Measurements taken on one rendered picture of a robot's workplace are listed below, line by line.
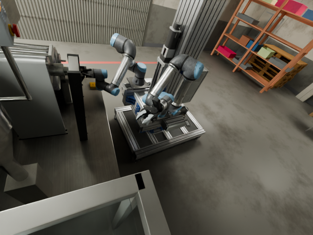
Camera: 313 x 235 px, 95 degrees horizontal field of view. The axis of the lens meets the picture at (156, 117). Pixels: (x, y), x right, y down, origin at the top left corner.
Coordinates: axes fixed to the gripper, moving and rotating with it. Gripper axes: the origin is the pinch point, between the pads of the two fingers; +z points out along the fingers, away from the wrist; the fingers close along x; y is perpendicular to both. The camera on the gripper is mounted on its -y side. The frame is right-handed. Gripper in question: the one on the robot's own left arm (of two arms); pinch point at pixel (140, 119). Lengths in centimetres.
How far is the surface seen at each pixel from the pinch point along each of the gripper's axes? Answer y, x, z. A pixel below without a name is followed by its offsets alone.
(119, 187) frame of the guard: -33, -26, 43
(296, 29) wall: -24, -123, -737
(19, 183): 5, 14, 54
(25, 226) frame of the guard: -34, -21, 53
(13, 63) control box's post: -34, 20, 37
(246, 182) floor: 142, -124, -128
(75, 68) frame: -24.2, 27.2, 16.2
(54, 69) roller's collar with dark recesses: -18, 43, 18
